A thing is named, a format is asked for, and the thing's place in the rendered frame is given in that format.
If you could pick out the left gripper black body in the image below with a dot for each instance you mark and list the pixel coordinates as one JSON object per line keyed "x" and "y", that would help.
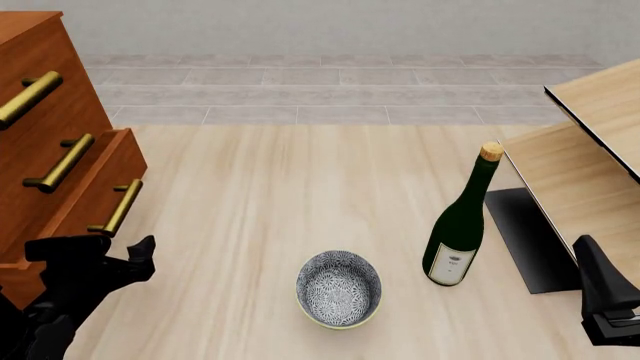
{"x": 75, "y": 288}

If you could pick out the wooden cabinet drawer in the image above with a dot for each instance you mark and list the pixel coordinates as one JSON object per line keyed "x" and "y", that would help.
{"x": 12, "y": 168}
{"x": 75, "y": 101}
{"x": 135, "y": 165}

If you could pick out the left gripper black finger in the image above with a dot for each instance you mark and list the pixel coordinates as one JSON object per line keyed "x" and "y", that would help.
{"x": 135, "y": 264}

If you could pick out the wooden cabinet with drawers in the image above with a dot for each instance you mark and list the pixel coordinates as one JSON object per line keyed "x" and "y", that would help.
{"x": 30, "y": 41}

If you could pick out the pale wooden shelf unit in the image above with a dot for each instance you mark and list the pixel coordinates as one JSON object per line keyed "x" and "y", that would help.
{"x": 565, "y": 176}

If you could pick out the green wine bottle with cork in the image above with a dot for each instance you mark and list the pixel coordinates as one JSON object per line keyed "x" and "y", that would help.
{"x": 457, "y": 228}

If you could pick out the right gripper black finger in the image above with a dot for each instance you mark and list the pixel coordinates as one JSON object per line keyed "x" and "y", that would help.
{"x": 605, "y": 281}

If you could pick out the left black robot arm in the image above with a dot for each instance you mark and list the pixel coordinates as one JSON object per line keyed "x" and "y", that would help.
{"x": 30, "y": 337}

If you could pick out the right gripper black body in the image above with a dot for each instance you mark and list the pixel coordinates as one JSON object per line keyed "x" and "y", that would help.
{"x": 617, "y": 328}

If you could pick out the patterned blue white bowl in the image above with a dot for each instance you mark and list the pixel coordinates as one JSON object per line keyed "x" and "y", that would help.
{"x": 339, "y": 290}

